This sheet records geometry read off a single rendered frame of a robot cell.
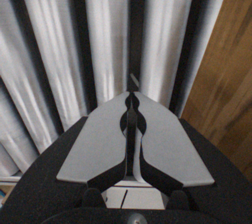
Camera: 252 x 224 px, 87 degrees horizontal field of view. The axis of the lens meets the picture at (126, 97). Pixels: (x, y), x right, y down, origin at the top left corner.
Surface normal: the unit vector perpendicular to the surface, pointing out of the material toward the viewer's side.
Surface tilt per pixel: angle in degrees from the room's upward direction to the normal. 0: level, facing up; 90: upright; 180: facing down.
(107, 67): 4
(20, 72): 34
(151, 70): 30
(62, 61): 22
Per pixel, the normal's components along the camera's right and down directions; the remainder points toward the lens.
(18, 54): 0.72, 0.37
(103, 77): -0.32, 0.49
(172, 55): 0.35, 0.50
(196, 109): -1.00, -0.08
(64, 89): 0.13, 0.52
